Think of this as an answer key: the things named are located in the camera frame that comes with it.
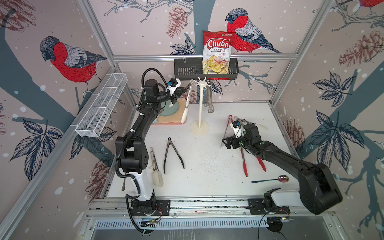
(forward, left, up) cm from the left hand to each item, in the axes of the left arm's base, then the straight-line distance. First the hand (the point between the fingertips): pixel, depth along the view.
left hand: (187, 85), depth 80 cm
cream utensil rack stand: (-3, -8, -36) cm, 37 cm away
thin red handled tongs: (-5, -26, -35) cm, 44 cm away
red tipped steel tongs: (-30, -34, -35) cm, 58 cm away
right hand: (-17, -25, -26) cm, 39 cm away
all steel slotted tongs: (-2, -12, -11) cm, 17 cm away
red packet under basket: (+12, -19, -4) cm, 22 cm away
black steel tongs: (-15, +13, -36) cm, 41 cm away
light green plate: (+12, +17, -34) cm, 40 cm away
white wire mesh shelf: (-23, +45, -6) cm, 51 cm away
